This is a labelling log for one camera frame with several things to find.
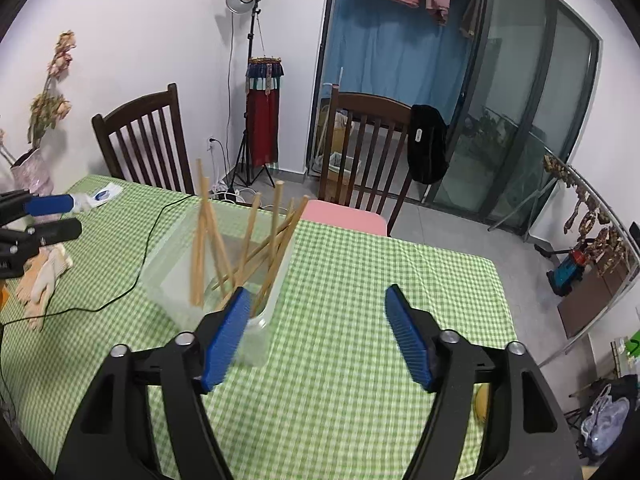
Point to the blue toy truck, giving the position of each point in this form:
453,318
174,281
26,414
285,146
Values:
567,272

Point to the dried rose bouquet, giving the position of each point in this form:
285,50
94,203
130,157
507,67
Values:
50,105

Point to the white wall socket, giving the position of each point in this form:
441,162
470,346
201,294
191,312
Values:
211,142

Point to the pink seat cushion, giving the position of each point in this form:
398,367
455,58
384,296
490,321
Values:
345,216

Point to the metal drying rail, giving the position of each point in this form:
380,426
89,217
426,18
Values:
600,195

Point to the tan hanging garment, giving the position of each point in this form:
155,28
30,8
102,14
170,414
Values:
469,15

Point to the hanging dried sausages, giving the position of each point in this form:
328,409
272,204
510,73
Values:
595,230

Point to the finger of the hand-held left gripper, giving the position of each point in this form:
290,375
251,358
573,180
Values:
55,232
50,204

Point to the blue curtain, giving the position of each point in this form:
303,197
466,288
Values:
380,55

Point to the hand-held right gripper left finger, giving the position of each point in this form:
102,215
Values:
227,340

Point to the grey plastic bag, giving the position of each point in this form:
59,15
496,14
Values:
605,420

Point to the white plastic packaging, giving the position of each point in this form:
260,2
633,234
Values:
102,195

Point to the sliding glass door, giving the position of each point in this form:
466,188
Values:
520,110

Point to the pink mottled vase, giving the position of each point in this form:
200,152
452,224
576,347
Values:
32,172

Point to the set of wooden chopsticks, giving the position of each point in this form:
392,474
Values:
198,240

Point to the green checked tablecloth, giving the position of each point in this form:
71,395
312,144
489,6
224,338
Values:
340,310

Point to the green paper bag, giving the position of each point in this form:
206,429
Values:
635,342

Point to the brown flat board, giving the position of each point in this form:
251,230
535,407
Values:
592,300

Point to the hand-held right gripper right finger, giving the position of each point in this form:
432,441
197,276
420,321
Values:
410,340

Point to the yellow round object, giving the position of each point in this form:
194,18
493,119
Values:
481,402

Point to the white knitted work glove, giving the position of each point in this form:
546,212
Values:
55,262

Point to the white power strip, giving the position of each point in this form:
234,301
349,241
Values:
235,194

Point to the cardboard box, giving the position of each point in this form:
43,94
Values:
345,170

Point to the dark wooden chair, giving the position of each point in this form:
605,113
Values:
370,110
145,135

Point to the white floor rack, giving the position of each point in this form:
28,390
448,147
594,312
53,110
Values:
325,125

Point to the clear plastic container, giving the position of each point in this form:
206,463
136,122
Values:
172,285

